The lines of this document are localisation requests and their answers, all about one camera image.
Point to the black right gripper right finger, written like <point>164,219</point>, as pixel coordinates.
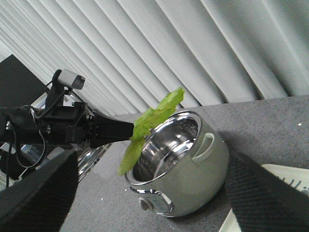
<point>261,201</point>

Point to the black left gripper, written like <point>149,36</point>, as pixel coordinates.
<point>72,125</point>

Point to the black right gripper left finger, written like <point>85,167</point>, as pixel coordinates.
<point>41,201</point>

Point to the cream bear serving tray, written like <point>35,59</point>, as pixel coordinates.
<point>297,178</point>

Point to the green lettuce leaf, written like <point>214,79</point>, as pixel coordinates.
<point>150,119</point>

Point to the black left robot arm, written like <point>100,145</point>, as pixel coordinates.
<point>19,124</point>

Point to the white pleated curtain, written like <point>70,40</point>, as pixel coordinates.
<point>134,52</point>

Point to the green electric cooking pot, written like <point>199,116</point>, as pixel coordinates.
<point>182,166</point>

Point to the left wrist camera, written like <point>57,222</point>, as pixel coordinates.
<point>69,79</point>

